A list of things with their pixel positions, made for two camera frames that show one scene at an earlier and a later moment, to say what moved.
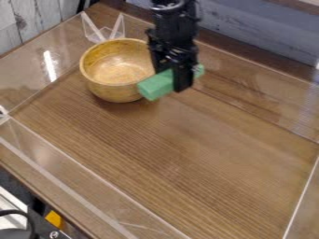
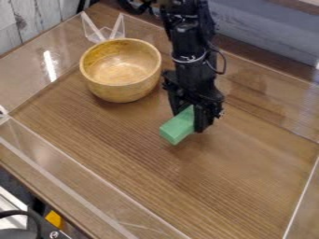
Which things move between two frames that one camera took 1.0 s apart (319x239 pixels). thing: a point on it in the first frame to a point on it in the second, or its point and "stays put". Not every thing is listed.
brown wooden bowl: [115, 64] stays put
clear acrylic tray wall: [82, 197] stays put
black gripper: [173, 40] to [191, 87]
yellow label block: [54, 218] stays put
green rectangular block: [159, 84] to [179, 126]
